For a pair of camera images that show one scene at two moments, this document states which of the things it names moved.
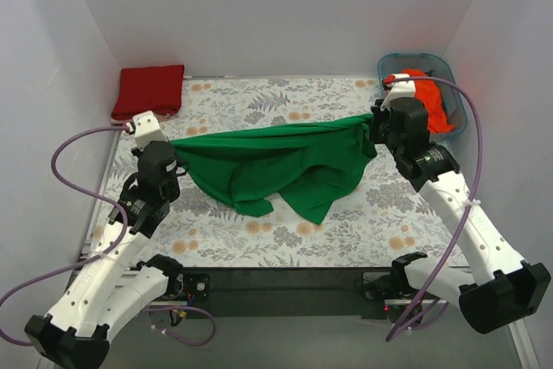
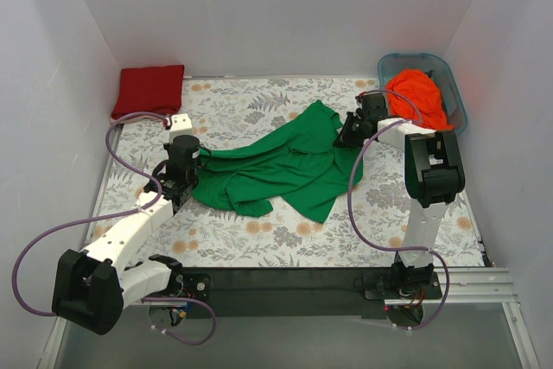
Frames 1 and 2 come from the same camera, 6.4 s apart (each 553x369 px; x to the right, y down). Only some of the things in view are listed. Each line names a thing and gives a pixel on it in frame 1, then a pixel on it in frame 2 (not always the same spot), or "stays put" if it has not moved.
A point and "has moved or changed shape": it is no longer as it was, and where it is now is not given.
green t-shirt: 308,167 has moved or changed shape
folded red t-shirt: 155,89 stays put
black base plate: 299,292 stays put
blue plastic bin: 453,101 stays put
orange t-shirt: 429,92 stays put
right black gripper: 376,128 to 351,128
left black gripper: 174,168 to 190,168
